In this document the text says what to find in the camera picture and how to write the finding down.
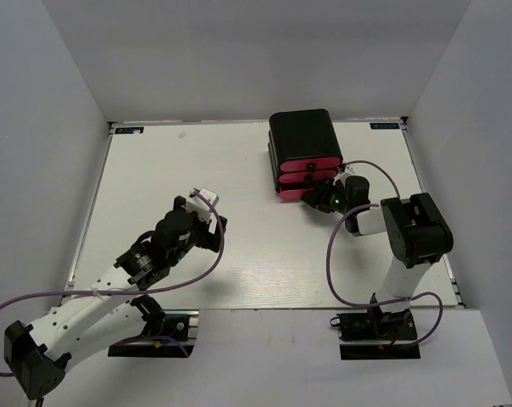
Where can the pink drawer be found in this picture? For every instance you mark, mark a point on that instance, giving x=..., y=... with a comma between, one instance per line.
x=310, y=165
x=295, y=191
x=304, y=176

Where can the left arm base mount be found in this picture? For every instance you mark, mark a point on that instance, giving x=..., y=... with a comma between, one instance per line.
x=171, y=335

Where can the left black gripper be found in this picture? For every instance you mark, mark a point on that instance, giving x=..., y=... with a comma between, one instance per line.
x=209, y=240

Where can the left blue corner label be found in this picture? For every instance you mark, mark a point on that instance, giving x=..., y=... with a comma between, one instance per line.
x=129, y=130

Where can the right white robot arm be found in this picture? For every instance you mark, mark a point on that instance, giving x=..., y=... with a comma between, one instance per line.
x=417, y=233

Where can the right blue corner label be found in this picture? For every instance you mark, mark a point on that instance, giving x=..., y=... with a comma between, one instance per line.
x=384, y=126

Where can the pink bottom drawer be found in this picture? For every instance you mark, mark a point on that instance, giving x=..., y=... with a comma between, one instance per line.
x=295, y=191

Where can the blue corner label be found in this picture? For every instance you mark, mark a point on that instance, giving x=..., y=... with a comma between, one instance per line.
x=384, y=126
x=129, y=130

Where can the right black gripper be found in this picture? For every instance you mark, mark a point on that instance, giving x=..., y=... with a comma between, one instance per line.
x=320, y=197

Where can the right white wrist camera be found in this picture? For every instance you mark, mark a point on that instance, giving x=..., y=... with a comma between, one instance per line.
x=344, y=172

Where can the black drawer cabinet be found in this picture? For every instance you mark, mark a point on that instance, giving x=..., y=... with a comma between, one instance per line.
x=300, y=134

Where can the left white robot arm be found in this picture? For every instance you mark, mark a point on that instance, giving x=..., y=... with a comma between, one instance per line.
x=118, y=305

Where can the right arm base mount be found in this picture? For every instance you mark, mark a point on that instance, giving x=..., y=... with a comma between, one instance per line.
x=361, y=338

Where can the pink top drawer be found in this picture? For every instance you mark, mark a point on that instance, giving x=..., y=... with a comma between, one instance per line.
x=310, y=165

